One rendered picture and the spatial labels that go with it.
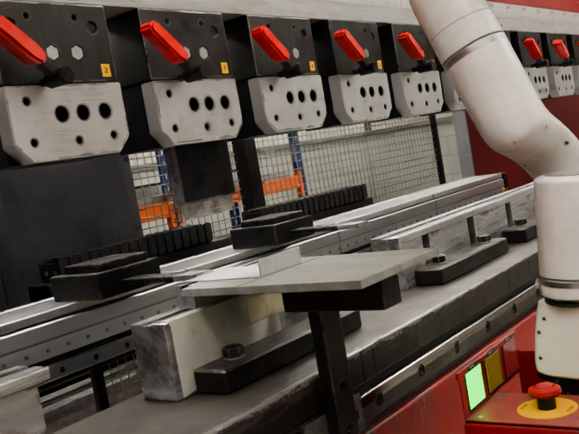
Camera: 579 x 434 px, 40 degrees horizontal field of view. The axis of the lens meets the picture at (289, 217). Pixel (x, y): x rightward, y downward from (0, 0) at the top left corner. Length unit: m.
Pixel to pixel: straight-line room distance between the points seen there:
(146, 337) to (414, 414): 0.41
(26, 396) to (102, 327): 0.39
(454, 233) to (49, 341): 0.81
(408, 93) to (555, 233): 0.51
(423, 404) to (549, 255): 0.30
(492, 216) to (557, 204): 0.73
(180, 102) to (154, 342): 0.29
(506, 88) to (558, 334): 0.32
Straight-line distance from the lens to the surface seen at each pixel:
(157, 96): 0.96
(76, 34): 0.91
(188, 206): 1.03
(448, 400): 1.27
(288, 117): 1.15
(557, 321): 1.09
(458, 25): 1.07
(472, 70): 1.06
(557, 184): 1.04
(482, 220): 1.71
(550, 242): 1.06
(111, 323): 1.23
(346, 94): 1.28
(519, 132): 1.05
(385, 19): 1.45
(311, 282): 0.86
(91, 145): 0.89
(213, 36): 1.06
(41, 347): 1.16
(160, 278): 1.12
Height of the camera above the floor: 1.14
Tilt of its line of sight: 4 degrees down
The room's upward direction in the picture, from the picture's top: 10 degrees counter-clockwise
